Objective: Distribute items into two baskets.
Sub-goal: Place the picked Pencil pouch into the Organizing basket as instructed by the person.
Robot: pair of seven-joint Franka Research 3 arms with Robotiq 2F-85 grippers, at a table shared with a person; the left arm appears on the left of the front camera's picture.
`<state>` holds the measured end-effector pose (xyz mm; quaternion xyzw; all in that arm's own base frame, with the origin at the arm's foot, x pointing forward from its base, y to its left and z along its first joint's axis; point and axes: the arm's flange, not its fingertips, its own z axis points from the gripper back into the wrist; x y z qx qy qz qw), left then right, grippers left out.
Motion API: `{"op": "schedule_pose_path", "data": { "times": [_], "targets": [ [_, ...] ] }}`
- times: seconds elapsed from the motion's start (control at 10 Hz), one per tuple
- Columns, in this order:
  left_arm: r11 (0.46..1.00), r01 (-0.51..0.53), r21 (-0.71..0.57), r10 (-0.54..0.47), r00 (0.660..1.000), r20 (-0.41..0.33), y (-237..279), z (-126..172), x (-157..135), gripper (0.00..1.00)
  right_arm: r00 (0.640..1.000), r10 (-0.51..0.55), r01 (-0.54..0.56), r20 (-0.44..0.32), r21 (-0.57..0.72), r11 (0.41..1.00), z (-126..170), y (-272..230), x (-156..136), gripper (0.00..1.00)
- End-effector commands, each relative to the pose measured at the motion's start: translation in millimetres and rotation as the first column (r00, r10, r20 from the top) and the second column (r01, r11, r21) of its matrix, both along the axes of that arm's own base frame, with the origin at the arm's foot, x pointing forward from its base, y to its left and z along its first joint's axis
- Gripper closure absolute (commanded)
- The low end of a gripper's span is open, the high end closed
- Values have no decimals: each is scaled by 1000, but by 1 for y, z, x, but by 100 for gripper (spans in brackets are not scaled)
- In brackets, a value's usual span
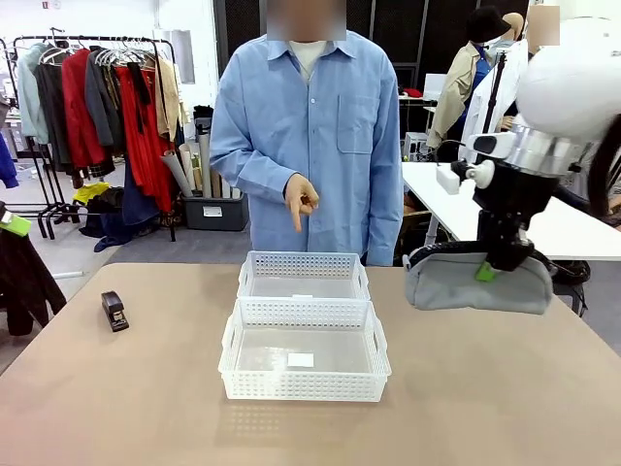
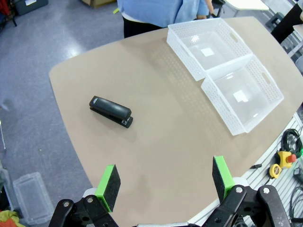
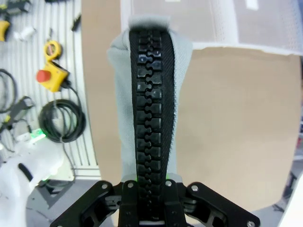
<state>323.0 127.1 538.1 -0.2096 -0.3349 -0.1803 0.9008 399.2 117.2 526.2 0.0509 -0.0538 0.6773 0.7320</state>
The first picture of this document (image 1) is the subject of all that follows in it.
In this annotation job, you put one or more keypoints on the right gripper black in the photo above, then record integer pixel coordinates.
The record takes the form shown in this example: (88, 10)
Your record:
(514, 194)

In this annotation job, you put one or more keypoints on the grey fabric pencil case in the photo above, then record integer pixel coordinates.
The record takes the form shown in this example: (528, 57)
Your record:
(461, 291)

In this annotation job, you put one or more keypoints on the person's left forearm blue sleeve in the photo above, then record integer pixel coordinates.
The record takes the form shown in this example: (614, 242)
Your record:
(385, 213)

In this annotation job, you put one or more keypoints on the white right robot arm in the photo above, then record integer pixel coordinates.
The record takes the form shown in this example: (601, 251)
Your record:
(567, 77)

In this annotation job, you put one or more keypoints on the person's right forearm blue sleeve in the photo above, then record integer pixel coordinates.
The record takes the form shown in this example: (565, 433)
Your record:
(252, 167)

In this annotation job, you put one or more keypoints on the person's right hand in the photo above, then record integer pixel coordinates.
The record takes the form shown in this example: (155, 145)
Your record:
(301, 194)

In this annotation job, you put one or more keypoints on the black draped garment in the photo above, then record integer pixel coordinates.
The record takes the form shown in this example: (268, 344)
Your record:
(24, 281)

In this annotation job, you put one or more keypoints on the royal blue garment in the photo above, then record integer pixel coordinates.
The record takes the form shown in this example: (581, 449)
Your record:
(6, 165)

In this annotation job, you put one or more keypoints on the white rod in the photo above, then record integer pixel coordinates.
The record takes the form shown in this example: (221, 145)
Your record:
(65, 275)

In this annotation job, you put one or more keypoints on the white work table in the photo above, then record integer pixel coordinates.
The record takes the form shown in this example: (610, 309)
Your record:
(572, 228)

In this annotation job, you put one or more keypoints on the yellow-green crumpled garment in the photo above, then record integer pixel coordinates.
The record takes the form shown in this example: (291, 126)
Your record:
(89, 191)

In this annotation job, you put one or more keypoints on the black crumpled garment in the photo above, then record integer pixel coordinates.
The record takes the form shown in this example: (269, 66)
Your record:
(109, 199)

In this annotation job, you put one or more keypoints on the dark blue crumpled garment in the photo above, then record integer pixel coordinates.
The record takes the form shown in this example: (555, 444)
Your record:
(116, 230)

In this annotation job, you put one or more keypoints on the dark brown hanging garment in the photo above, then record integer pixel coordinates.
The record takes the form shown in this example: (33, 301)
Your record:
(51, 121)

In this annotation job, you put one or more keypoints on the blue denim garment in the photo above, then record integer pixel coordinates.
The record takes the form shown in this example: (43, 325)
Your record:
(133, 194)

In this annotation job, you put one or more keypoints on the pale grey-blue jacket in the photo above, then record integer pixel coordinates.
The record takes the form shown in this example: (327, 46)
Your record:
(31, 97)

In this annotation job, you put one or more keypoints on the black stapler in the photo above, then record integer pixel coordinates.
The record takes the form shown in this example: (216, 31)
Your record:
(114, 310)

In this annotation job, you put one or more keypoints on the red hanging jacket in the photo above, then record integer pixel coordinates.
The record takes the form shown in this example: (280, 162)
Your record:
(80, 111)

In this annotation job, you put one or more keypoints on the grey computer tower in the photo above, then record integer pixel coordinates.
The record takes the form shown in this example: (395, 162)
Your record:
(416, 145)

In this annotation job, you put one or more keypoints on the red hanging dress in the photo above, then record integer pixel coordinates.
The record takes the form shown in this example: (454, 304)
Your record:
(145, 160)

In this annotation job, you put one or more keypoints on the dark grey hanging coat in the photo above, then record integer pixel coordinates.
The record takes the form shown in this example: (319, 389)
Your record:
(102, 107)

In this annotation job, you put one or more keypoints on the white lab coat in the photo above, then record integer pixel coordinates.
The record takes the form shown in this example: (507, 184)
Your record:
(485, 97)

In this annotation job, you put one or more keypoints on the white paper roll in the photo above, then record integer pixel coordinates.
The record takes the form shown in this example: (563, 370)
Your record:
(177, 175)

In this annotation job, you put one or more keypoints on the beige trench coat mannequin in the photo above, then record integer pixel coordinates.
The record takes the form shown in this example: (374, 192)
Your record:
(456, 97)

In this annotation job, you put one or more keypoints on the black hanging scarf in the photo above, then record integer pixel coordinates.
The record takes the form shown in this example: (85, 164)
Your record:
(140, 97)

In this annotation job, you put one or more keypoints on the beige paper roll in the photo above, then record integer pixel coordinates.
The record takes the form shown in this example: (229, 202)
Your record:
(189, 165)

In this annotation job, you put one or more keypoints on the white box monitor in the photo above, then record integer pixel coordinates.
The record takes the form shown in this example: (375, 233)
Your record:
(436, 86)

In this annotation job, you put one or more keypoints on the red cloth item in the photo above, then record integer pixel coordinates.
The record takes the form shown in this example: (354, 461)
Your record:
(411, 92)

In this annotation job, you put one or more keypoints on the grey cardboard tube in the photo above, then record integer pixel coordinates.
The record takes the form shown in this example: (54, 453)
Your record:
(205, 165)

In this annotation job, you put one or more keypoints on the person in blue shirt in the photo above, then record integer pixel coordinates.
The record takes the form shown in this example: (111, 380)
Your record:
(339, 145)

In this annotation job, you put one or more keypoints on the beige hanging garment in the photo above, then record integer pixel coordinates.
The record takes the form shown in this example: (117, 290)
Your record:
(170, 97)

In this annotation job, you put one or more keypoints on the grey storage bin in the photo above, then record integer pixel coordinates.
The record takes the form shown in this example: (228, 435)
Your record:
(216, 213)

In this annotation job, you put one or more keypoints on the white narrow sticker label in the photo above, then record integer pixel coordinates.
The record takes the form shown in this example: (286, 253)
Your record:
(302, 295)

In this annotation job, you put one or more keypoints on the black metal clothes rack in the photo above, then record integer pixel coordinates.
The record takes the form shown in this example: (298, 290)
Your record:
(97, 38)

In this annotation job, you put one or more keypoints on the brown cardboard tube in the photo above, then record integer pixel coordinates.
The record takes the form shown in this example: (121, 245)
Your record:
(216, 182)

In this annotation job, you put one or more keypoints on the white square sticker label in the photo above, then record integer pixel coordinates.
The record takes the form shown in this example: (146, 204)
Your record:
(301, 360)

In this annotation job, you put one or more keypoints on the white perforated basket, square label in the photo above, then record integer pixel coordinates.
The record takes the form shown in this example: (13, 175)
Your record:
(301, 383)

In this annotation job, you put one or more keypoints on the beige mannequin head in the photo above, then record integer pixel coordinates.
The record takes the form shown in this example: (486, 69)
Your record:
(515, 24)

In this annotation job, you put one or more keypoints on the black bucket hat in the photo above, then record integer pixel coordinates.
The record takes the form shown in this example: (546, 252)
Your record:
(485, 24)

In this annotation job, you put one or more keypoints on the white perforated basket, small label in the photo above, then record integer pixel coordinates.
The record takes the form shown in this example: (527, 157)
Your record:
(252, 272)

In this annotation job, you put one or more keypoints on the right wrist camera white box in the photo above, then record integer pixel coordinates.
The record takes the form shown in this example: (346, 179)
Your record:
(447, 180)

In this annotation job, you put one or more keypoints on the black camera tripod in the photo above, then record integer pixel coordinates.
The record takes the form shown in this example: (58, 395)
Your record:
(495, 97)

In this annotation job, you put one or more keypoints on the white wall cabinet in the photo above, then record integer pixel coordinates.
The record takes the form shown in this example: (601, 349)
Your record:
(180, 53)

